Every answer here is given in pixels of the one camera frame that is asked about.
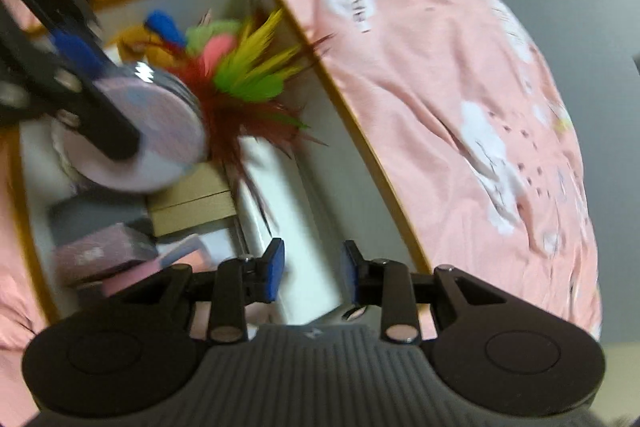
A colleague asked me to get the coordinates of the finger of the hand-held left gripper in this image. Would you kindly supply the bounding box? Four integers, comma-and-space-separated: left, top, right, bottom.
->
0, 2, 141, 160

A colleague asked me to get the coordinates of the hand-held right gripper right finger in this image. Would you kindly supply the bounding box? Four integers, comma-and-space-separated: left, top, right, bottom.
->
342, 239, 501, 344

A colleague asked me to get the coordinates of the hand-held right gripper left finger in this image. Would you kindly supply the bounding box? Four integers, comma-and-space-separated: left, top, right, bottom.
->
122, 238, 286, 343

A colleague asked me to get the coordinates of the white cylindrical tube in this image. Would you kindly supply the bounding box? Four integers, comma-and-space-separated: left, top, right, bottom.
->
232, 137, 346, 323

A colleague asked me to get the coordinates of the yellow cardboard box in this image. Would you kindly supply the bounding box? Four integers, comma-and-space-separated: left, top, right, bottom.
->
7, 0, 433, 325

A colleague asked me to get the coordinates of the kraft cardboard box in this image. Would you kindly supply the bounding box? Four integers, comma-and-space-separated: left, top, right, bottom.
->
147, 164, 238, 239

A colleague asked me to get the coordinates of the white floral tin can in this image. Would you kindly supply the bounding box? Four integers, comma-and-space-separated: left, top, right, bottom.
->
50, 62, 208, 195

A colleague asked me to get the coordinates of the pink dotted packet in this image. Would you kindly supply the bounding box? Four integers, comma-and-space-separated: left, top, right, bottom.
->
100, 234, 213, 298

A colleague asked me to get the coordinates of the pink and green plush toy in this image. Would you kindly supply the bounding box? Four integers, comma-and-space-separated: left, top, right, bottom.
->
185, 19, 243, 68

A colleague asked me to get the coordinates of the colourful feather toy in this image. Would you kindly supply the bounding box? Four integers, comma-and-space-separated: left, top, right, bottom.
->
170, 7, 336, 228

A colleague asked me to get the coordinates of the small dark picture box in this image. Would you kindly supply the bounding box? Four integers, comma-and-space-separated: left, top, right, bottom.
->
52, 224, 158, 288

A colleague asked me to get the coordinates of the brown plush with blue hat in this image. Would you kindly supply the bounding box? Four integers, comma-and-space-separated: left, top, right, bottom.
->
115, 9, 188, 68

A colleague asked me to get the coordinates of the pink printed blanket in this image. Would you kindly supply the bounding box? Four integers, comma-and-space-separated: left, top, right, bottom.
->
0, 0, 603, 427

